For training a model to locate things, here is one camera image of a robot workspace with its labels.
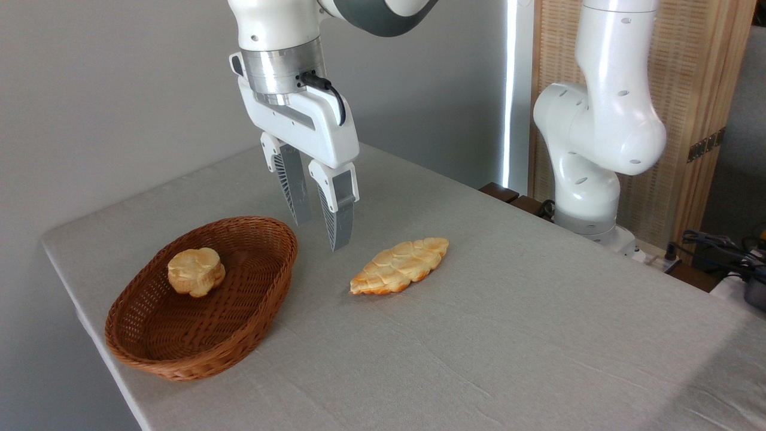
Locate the grey tablecloth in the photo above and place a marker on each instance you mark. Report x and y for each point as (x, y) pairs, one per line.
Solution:
(479, 335)

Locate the dark brown wooden furniture edge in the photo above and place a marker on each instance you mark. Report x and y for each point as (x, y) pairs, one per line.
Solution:
(499, 191)

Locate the dark metal screen hinge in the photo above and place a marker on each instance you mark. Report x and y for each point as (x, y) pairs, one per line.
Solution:
(706, 145)

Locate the white power strip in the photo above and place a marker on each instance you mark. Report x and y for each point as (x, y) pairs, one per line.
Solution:
(649, 256)

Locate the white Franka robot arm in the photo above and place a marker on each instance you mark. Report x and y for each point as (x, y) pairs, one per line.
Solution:
(604, 120)

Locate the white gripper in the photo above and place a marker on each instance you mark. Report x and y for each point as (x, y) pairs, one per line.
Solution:
(311, 129)

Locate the round bread bun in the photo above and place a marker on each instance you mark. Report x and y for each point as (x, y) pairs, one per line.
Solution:
(194, 270)

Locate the brown wicker oval basket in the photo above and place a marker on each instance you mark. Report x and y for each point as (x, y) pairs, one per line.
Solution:
(239, 311)

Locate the wooden rattan folding screen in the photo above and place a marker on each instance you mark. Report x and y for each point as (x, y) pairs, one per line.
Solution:
(694, 72)

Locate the leaf-shaped bread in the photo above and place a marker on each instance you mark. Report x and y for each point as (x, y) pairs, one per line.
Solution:
(398, 266)

